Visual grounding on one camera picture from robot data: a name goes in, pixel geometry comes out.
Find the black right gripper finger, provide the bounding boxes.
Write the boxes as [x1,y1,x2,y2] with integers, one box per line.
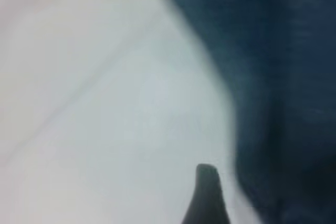
[181,163,232,224]

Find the blue denim shorts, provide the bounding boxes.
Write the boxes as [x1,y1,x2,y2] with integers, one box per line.
[154,0,336,224]

